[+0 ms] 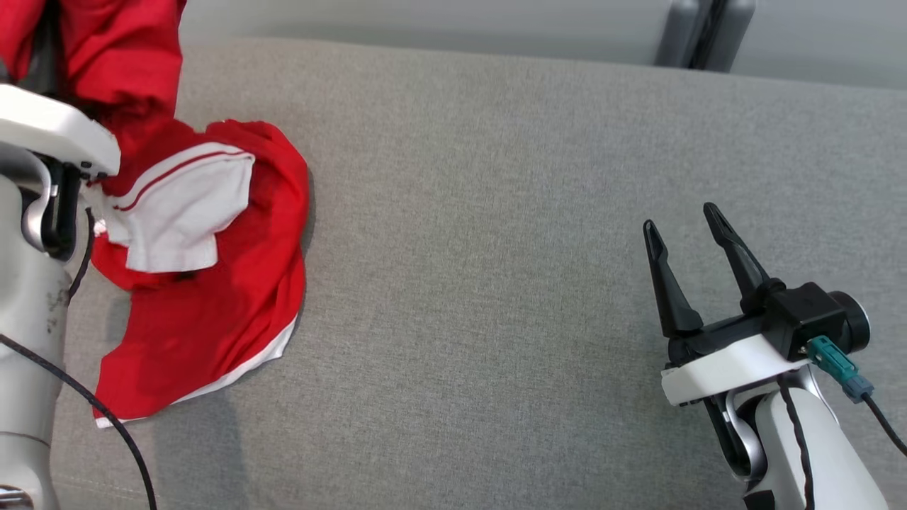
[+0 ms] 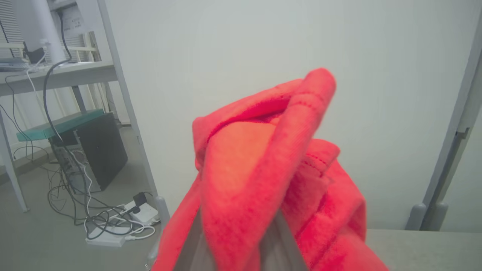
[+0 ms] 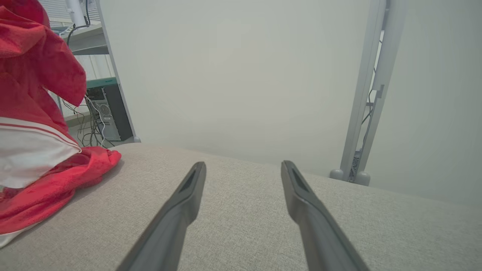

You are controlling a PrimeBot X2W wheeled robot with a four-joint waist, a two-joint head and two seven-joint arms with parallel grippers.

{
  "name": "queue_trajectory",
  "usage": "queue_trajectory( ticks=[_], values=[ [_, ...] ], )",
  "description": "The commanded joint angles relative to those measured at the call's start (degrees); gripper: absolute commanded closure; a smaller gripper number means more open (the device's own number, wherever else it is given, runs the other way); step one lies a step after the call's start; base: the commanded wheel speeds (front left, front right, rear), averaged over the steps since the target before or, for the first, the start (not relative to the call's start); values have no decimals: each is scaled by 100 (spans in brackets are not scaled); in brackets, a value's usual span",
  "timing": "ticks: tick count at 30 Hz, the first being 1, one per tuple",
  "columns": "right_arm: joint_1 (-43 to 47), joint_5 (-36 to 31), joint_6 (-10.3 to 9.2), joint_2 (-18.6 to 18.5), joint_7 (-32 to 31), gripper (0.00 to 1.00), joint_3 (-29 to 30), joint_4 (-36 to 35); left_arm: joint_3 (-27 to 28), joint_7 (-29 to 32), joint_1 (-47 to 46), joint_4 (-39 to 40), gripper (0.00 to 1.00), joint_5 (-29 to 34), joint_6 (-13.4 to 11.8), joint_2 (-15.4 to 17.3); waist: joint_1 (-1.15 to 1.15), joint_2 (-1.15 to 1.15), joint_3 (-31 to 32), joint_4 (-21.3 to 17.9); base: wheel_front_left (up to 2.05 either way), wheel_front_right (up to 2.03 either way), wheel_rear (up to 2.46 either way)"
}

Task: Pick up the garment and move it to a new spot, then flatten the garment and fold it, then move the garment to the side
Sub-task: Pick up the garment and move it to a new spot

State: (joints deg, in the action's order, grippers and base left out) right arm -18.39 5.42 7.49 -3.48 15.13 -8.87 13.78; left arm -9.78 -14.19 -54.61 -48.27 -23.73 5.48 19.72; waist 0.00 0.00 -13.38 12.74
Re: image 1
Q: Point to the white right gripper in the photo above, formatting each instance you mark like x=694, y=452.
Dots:
x=730, y=368

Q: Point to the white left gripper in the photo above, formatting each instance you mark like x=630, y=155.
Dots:
x=49, y=124

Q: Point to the red jersey with white sleeves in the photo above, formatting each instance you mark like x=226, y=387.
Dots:
x=127, y=42

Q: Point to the red shorts with white trim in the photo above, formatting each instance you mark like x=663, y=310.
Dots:
x=212, y=333

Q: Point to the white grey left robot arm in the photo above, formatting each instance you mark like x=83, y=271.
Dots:
x=28, y=319

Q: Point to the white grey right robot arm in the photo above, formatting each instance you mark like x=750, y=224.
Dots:
x=843, y=467

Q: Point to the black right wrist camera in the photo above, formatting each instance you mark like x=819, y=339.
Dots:
x=808, y=312

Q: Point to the teal right camera connector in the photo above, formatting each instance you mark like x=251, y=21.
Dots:
x=836, y=365

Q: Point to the grey partition joint post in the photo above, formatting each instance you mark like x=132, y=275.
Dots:
x=677, y=35

